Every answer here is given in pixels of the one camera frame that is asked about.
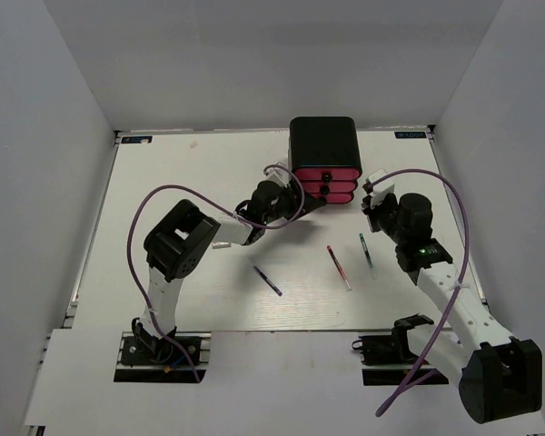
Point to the purple pen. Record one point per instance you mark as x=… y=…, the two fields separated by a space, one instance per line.
x=268 y=281

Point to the blue label sticker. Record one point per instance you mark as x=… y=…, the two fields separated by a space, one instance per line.
x=139 y=139
x=410 y=135

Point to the left blue label sticker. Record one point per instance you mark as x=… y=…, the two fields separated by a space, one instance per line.
x=139 y=139

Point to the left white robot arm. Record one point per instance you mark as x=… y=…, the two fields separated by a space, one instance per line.
x=176 y=245

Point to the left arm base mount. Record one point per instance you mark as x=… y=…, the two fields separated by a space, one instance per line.
x=142 y=358

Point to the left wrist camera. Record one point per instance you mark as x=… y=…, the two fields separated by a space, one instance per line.
x=277 y=173

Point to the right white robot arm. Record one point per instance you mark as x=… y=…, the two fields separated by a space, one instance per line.
x=497 y=375

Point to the right blue label sticker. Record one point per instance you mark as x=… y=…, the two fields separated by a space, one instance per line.
x=410 y=135

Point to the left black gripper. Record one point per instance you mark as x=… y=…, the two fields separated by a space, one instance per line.
x=295 y=203

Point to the red pen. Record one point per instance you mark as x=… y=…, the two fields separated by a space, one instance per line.
x=339 y=268

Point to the white eraser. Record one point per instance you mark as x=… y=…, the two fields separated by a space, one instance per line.
x=221 y=245

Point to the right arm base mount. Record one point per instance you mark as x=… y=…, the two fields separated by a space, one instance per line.
x=386 y=358

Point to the dark green pen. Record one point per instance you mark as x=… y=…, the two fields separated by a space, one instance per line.
x=367 y=255

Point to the pink drawer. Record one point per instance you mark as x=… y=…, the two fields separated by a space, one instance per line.
x=326 y=188
x=334 y=198
x=321 y=173

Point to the black drawer cabinet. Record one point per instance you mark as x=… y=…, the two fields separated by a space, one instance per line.
x=323 y=141

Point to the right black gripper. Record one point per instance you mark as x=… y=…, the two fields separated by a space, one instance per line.
x=371 y=213

